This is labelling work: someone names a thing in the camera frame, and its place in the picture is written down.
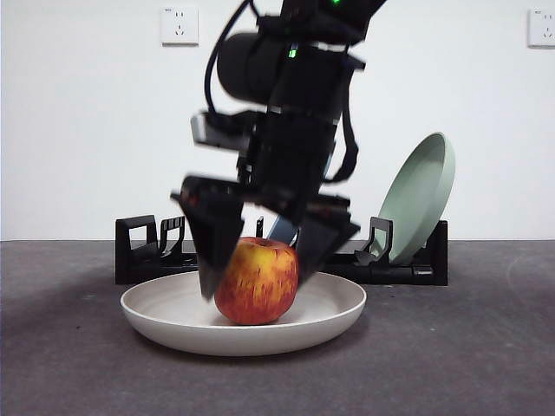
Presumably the black plastic plate rack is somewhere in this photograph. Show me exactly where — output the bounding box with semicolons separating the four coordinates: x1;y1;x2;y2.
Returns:
114;215;449;286

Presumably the white wall socket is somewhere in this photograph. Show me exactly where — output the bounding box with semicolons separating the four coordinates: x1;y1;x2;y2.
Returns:
526;9;555;49
161;7;200;47

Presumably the pale green plate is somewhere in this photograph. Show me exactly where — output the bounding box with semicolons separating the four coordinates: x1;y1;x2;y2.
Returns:
375;132;456;266

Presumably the pale yellow cream plate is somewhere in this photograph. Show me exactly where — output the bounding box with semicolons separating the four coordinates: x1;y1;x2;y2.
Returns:
120;270;368;357

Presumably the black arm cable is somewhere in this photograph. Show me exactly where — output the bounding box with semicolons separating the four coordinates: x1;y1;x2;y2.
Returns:
203;0;261;120

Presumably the light blue plate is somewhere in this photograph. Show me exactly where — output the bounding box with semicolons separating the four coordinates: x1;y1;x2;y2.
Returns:
266;215;300;249

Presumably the red yellow apple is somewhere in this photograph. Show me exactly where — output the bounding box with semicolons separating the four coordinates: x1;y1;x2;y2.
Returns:
214;237;300;326

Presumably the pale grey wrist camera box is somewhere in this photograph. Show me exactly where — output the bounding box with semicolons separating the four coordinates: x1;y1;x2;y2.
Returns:
189;111;259;149

